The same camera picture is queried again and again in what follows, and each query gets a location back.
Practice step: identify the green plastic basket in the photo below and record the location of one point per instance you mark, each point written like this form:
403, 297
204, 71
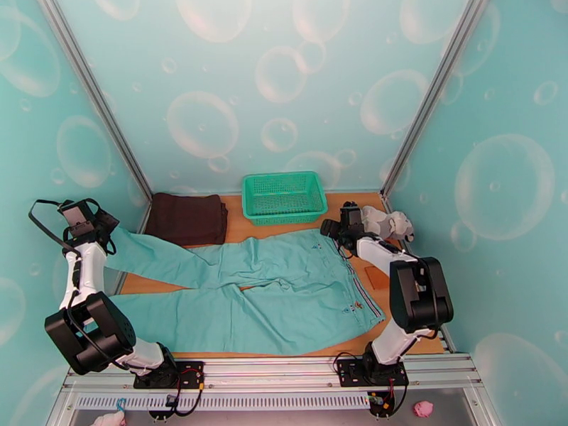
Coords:
284, 196

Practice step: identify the teal trousers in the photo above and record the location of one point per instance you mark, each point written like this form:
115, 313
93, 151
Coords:
266, 314

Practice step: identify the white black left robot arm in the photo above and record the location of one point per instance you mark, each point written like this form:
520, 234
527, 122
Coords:
86, 269

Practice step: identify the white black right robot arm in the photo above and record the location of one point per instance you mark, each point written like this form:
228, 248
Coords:
417, 296

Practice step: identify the dark brown folded trousers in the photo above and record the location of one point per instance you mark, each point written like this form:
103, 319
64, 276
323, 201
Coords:
186, 218

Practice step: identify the grey plush toy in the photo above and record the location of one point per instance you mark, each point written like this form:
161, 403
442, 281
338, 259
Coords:
386, 223

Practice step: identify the tan leather pad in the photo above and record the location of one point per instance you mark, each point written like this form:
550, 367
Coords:
379, 278

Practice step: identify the blue clip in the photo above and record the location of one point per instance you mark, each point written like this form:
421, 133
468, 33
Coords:
120, 404

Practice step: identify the pink plush ball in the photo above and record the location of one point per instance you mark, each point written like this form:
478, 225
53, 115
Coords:
423, 409

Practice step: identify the pink white plush toy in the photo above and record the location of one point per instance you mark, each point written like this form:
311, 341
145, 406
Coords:
108, 420

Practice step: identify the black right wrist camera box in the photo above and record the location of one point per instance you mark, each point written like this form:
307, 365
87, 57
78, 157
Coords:
351, 214

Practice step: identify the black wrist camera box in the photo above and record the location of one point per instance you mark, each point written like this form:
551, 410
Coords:
351, 214
77, 216

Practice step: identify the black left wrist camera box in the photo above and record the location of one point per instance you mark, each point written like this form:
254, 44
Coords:
77, 216

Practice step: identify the aluminium frame post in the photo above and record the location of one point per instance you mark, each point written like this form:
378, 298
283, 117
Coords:
93, 92
437, 92

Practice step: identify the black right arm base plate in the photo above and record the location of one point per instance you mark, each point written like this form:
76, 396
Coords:
346, 378

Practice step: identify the aluminium side rail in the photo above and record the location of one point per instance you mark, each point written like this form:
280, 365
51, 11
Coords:
447, 343

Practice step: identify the aluminium mounting rail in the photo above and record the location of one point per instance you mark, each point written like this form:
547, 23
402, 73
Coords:
266, 371

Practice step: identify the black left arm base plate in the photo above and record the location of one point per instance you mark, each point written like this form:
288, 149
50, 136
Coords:
193, 366

